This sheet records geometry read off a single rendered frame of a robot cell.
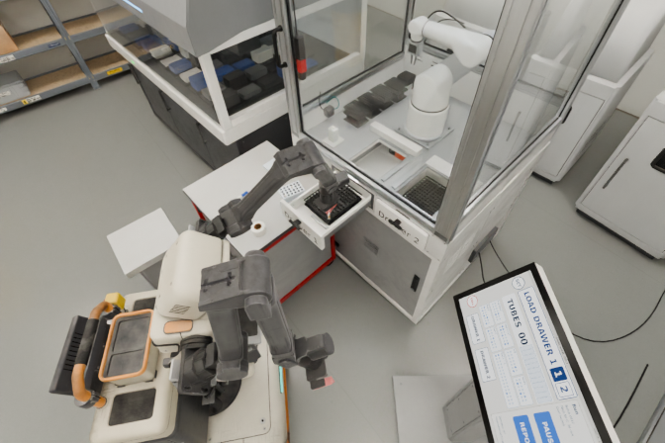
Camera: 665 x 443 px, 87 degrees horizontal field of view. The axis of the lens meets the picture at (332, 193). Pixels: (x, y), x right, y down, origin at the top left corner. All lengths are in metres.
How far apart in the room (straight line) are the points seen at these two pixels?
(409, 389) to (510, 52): 1.76
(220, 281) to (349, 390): 1.64
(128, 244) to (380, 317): 1.48
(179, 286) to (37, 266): 2.42
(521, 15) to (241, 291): 0.83
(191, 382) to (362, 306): 1.49
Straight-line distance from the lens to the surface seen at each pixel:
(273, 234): 1.77
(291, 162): 0.95
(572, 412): 1.19
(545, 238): 3.01
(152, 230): 1.99
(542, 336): 1.23
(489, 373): 1.29
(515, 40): 1.00
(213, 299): 0.67
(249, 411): 1.98
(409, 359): 2.30
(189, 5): 1.85
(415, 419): 2.20
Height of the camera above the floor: 2.19
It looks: 49 degrees down
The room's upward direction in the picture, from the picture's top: 3 degrees counter-clockwise
